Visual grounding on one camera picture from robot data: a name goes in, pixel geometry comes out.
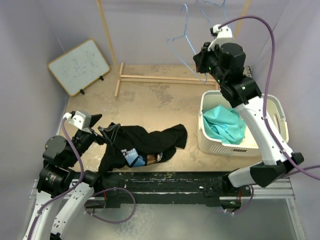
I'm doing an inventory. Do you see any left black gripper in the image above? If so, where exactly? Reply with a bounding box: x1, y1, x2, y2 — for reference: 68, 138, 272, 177
65, 113, 120, 166

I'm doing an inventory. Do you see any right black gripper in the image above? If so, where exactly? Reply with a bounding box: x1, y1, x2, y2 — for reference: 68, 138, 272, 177
194, 41, 227, 86

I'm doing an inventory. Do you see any black t shirt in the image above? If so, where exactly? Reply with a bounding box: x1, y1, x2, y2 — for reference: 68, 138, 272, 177
98, 124, 188, 175

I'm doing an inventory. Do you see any light blue wire hanger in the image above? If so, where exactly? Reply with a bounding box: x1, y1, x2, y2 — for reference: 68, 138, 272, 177
191, 0, 237, 42

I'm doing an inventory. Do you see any teal t shirt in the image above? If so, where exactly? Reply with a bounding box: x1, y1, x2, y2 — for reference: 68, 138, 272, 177
202, 105, 246, 145

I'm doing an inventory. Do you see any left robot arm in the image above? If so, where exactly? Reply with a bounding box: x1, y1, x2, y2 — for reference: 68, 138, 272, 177
23, 111, 120, 240

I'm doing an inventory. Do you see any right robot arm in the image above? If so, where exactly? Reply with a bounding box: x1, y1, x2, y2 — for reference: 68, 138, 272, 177
193, 42, 304, 196

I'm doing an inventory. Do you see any wooden clothes rack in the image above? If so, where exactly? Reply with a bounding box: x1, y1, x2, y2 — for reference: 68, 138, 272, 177
96, 0, 252, 98

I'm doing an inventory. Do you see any small whiteboard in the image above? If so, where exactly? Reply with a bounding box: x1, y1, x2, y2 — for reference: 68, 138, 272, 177
47, 39, 110, 96

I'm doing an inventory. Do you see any white laundry basket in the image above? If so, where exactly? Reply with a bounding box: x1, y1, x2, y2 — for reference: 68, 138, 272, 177
197, 90, 289, 157

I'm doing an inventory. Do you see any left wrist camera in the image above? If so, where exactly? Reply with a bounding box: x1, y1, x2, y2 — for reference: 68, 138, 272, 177
63, 111, 92, 133

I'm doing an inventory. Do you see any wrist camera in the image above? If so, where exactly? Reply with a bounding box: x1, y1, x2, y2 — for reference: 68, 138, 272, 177
63, 111, 92, 133
207, 24, 234, 52

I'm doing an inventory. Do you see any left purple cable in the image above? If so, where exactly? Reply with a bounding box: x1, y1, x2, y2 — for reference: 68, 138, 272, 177
27, 117, 85, 238

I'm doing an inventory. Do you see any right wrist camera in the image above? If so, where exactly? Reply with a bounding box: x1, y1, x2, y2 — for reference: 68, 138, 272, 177
207, 24, 234, 52

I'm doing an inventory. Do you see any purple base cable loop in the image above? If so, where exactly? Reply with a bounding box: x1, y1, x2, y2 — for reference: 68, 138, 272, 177
83, 186, 137, 224

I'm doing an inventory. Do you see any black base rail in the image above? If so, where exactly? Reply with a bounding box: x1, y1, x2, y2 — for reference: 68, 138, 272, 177
87, 171, 251, 209

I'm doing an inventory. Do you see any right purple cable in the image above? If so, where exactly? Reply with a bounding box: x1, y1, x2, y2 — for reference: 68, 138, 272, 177
219, 15, 320, 181

